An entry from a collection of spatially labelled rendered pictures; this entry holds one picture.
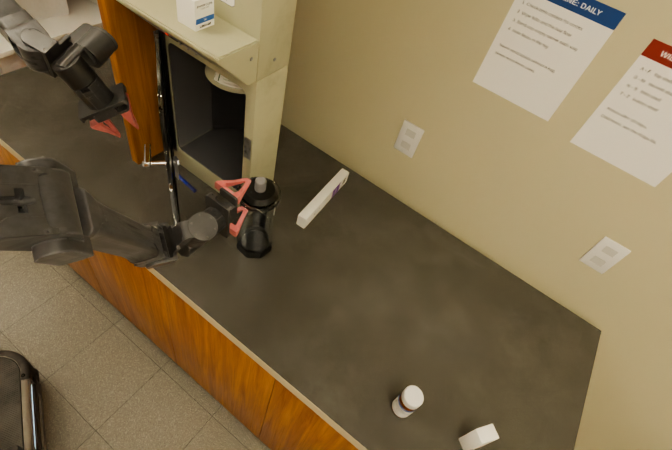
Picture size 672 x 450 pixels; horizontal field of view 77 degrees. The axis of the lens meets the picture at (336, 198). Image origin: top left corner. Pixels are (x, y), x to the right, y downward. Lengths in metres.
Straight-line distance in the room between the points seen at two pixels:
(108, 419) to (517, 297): 1.60
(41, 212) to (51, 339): 1.76
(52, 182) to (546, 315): 1.28
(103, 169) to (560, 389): 1.43
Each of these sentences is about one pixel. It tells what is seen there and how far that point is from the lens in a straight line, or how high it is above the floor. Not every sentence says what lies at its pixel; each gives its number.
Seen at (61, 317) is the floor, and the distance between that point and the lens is 2.29.
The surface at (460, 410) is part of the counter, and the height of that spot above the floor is 0.94.
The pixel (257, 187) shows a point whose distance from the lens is 1.03.
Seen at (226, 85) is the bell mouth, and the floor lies 1.33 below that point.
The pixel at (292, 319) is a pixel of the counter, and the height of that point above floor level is 0.94.
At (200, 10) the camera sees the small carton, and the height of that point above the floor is 1.55.
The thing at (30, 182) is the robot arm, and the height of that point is 1.60.
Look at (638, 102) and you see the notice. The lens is 1.14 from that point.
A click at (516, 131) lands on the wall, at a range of 1.21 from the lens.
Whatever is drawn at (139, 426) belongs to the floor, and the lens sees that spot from 2.05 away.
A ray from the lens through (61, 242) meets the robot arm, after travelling 0.53.
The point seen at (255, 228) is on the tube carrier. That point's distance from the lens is 1.10.
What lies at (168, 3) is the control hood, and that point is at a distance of 1.03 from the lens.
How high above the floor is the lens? 1.96
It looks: 47 degrees down
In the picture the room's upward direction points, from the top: 17 degrees clockwise
